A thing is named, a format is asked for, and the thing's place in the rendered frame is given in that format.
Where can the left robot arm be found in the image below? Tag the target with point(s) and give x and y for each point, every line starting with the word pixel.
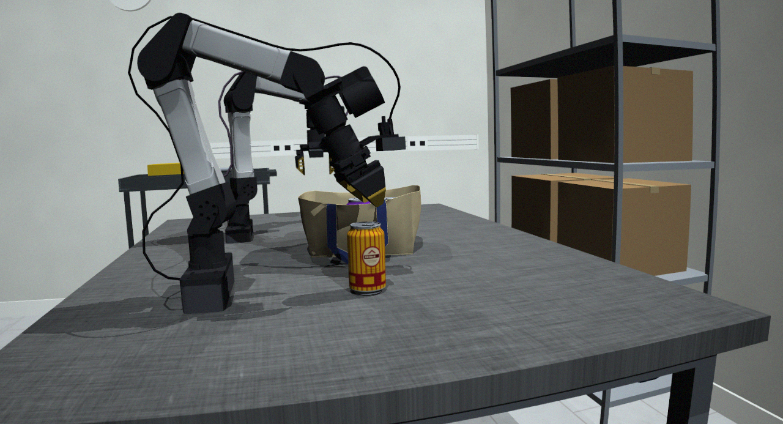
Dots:
pixel 238 103

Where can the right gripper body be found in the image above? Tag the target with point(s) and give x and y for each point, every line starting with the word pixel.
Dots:
pixel 349 162

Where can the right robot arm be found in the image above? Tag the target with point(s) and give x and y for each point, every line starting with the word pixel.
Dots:
pixel 168 73

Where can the beige canvas tote bag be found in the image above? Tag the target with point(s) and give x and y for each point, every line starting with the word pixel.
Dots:
pixel 326 220

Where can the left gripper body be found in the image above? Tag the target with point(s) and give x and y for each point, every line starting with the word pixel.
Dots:
pixel 312 136

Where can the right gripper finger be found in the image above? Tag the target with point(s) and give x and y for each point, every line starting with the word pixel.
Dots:
pixel 377 198
pixel 353 191

